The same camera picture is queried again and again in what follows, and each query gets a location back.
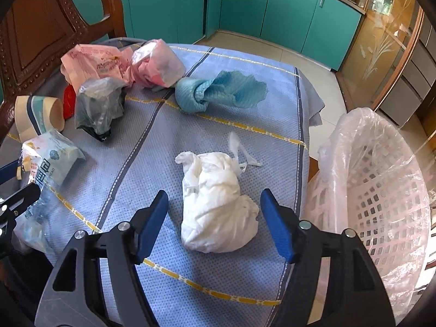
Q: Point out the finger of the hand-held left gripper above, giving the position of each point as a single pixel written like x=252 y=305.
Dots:
x=8 y=174
x=20 y=197

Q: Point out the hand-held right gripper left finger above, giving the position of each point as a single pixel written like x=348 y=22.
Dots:
x=151 y=228

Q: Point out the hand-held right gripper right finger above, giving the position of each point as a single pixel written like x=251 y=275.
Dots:
x=277 y=228

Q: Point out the clear printed plastic bag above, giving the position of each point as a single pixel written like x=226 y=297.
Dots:
x=37 y=218

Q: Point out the white wet wipes packet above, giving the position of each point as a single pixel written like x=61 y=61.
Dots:
x=54 y=156

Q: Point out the beige paper cup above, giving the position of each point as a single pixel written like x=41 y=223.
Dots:
x=37 y=115

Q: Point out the white tissue wad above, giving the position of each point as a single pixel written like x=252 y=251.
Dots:
x=214 y=204

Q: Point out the white lattice waste basket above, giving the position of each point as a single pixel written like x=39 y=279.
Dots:
x=332 y=156

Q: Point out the grey plastic bag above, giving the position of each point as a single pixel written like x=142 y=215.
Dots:
x=98 y=105

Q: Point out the pink printed bag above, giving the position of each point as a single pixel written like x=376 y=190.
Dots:
x=95 y=63

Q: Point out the blue cloth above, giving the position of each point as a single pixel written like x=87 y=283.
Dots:
x=218 y=92

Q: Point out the translucent pink plastic bag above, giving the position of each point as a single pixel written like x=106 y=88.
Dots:
x=160 y=61

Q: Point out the small white tissue scrap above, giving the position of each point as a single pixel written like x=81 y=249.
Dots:
x=247 y=161

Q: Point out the red wrapper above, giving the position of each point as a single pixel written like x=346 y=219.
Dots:
x=70 y=104

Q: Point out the blue checked blanket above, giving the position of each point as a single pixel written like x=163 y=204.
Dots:
x=170 y=136

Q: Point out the carved wooden chair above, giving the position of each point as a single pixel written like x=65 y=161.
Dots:
x=34 y=24

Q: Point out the silver refrigerator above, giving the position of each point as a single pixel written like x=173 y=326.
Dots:
x=412 y=71

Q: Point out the etched glass sliding door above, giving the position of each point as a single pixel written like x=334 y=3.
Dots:
x=381 y=41

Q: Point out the teal lower cabinets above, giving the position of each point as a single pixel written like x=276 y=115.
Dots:
x=238 y=6

